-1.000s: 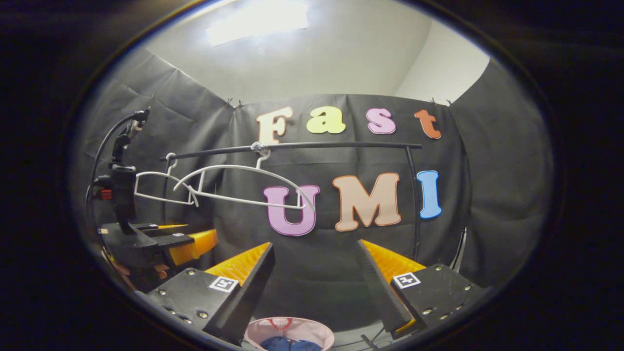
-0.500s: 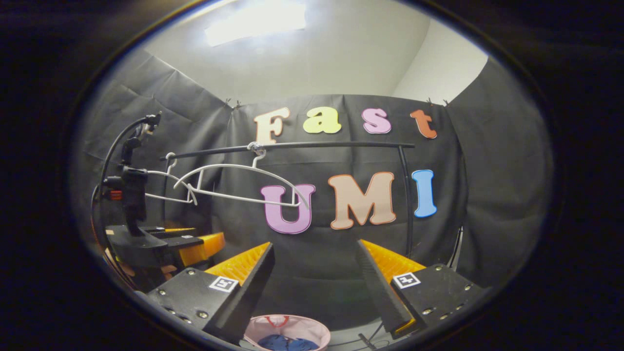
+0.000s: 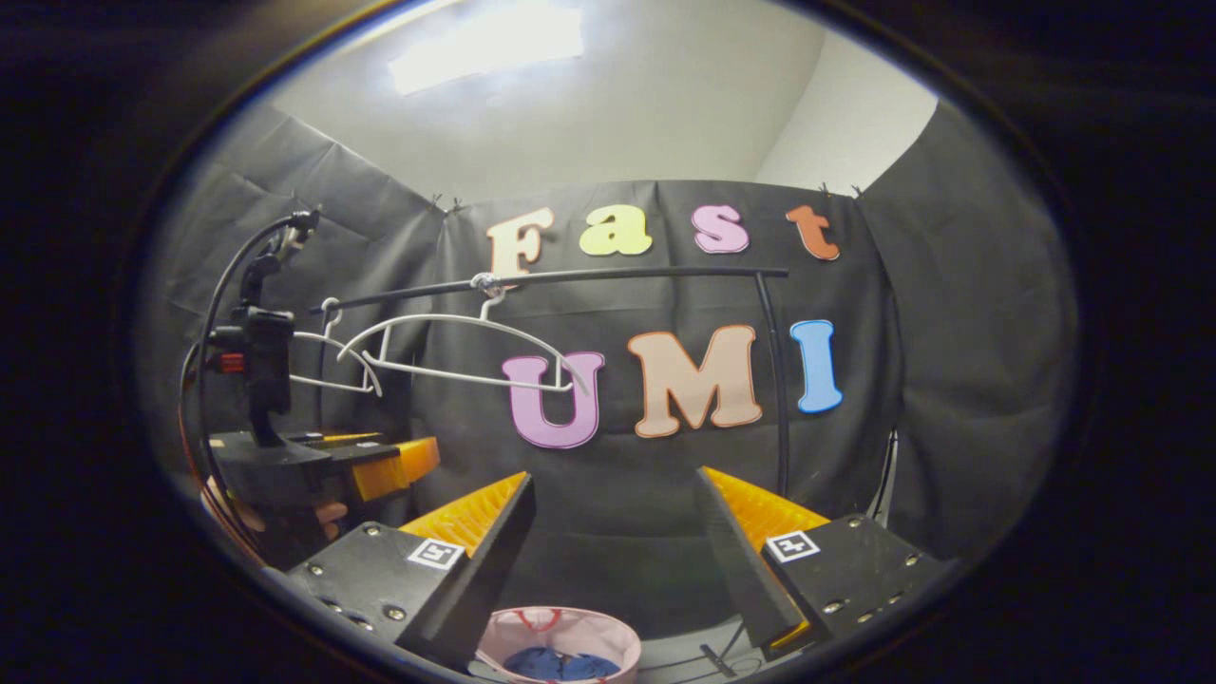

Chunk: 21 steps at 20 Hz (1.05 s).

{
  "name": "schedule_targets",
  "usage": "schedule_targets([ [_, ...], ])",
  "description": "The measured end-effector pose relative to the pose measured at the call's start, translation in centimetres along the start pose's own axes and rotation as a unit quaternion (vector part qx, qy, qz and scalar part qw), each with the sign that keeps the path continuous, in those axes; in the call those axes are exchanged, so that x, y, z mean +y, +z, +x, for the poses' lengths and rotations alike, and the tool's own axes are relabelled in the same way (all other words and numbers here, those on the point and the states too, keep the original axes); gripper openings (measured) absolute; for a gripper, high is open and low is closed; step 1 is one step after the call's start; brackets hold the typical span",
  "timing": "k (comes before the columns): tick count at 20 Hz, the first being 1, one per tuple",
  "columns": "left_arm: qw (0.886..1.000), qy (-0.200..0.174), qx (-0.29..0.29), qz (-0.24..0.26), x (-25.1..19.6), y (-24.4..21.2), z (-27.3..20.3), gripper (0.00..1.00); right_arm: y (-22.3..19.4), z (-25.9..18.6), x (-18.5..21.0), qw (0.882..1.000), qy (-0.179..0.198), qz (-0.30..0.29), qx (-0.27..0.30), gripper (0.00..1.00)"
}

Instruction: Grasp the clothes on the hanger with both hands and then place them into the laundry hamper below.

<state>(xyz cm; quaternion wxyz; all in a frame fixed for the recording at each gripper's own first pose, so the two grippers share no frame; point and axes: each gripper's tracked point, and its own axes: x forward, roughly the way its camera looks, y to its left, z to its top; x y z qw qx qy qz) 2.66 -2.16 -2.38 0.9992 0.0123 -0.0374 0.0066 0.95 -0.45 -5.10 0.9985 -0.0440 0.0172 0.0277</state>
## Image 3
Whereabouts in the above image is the white plastic hanger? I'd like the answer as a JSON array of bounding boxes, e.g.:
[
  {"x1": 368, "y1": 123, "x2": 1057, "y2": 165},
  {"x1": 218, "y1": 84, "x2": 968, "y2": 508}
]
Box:
[
  {"x1": 290, "y1": 297, "x2": 384, "y2": 398},
  {"x1": 337, "y1": 274, "x2": 590, "y2": 395}
]

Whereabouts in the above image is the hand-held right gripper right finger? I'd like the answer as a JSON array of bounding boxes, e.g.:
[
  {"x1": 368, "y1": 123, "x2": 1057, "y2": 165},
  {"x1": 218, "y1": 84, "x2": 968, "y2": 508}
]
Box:
[{"x1": 693, "y1": 465, "x2": 951, "y2": 663}]

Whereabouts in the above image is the black light stand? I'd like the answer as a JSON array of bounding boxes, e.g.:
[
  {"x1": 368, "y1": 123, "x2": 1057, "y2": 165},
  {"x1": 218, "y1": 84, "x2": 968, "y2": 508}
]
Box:
[{"x1": 874, "y1": 427, "x2": 899, "y2": 523}]

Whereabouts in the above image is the pink laundry hamper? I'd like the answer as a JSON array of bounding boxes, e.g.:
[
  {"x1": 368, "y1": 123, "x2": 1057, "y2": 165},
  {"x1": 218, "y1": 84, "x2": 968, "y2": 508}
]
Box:
[{"x1": 475, "y1": 606, "x2": 642, "y2": 684}]

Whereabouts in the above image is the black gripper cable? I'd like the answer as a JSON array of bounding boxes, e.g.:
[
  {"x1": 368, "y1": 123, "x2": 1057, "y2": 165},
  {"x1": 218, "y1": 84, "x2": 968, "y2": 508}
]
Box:
[{"x1": 180, "y1": 211, "x2": 319, "y2": 495}]

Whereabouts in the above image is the blue shirt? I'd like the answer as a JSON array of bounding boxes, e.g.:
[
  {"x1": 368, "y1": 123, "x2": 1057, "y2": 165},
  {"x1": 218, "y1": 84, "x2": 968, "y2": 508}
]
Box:
[{"x1": 502, "y1": 646, "x2": 623, "y2": 683}]

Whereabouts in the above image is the ceiling light panel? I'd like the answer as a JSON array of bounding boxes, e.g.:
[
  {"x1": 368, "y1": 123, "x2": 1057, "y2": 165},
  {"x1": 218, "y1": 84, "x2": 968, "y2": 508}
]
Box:
[{"x1": 388, "y1": 5, "x2": 585, "y2": 96}]

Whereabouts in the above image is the black clothes rack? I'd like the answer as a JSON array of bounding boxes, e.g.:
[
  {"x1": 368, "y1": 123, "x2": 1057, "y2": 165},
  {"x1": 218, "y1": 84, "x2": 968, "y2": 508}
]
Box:
[{"x1": 309, "y1": 266, "x2": 794, "y2": 500}]

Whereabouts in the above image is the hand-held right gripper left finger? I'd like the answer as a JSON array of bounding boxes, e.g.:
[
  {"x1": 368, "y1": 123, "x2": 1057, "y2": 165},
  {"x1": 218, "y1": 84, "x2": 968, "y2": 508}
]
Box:
[{"x1": 285, "y1": 470, "x2": 538, "y2": 671}]

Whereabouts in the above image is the black backdrop cloth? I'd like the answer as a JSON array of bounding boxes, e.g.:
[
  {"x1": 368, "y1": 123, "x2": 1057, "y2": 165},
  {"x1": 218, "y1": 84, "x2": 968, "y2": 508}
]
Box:
[{"x1": 142, "y1": 95, "x2": 1079, "y2": 647}]

